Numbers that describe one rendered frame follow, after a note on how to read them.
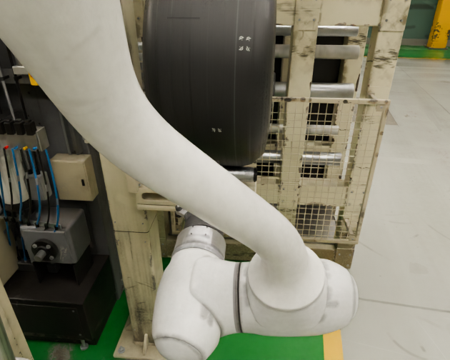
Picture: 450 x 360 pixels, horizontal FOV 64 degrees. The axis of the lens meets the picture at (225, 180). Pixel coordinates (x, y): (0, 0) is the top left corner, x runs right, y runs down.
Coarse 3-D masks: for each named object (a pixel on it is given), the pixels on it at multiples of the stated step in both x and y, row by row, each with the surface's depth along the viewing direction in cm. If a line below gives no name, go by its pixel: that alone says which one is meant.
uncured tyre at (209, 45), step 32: (160, 0) 77; (192, 0) 76; (224, 0) 75; (256, 0) 76; (160, 32) 76; (192, 32) 76; (224, 32) 75; (256, 32) 75; (160, 64) 78; (192, 64) 77; (224, 64) 76; (256, 64) 77; (160, 96) 81; (192, 96) 80; (224, 96) 79; (256, 96) 80; (192, 128) 85; (224, 128) 84; (256, 128) 85; (224, 160) 96
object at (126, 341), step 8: (128, 320) 167; (128, 336) 159; (120, 344) 156; (128, 344) 156; (136, 344) 156; (152, 344) 155; (120, 352) 152; (128, 352) 152; (136, 352) 152; (152, 352) 152
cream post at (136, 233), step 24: (120, 0) 92; (120, 192) 119; (120, 216) 123; (144, 216) 123; (120, 240) 129; (144, 240) 128; (120, 264) 135; (144, 264) 133; (144, 288) 139; (144, 312) 146
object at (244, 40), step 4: (240, 36) 75; (244, 36) 75; (248, 36) 75; (240, 40) 75; (244, 40) 75; (248, 40) 75; (240, 44) 75; (244, 44) 75; (248, 44) 75; (240, 48) 75; (244, 48) 75; (248, 48) 75; (240, 52) 75; (244, 52) 75; (248, 52) 76
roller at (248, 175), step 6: (228, 168) 104; (234, 168) 104; (240, 168) 103; (246, 168) 103; (252, 168) 103; (234, 174) 103; (240, 174) 103; (246, 174) 103; (252, 174) 102; (240, 180) 104; (246, 180) 103; (252, 180) 103
